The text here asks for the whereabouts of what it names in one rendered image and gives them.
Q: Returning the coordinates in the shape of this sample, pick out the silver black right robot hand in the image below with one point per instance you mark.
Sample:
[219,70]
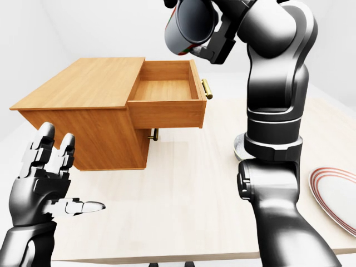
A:
[272,27]

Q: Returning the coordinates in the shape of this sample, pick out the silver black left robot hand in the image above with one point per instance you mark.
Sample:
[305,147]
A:
[36,200]

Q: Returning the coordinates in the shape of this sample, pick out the grey tin with red print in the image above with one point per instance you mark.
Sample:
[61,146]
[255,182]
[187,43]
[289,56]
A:
[180,36]

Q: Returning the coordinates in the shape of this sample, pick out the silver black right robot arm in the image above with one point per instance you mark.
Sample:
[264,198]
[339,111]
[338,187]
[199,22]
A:
[278,222]

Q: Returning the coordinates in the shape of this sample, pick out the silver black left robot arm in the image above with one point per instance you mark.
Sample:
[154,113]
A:
[14,244]

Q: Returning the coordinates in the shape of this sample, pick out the wooden cabinet drawer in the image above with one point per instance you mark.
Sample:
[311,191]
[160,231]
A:
[167,114]
[144,142]

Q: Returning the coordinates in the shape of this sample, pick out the wooden cabinet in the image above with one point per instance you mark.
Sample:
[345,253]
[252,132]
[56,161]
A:
[83,83]

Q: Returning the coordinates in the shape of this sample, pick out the small dark shape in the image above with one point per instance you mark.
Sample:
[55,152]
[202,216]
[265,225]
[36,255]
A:
[153,264]
[189,264]

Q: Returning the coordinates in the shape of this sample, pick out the white plate with red rings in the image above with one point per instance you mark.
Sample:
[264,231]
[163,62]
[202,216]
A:
[333,189]

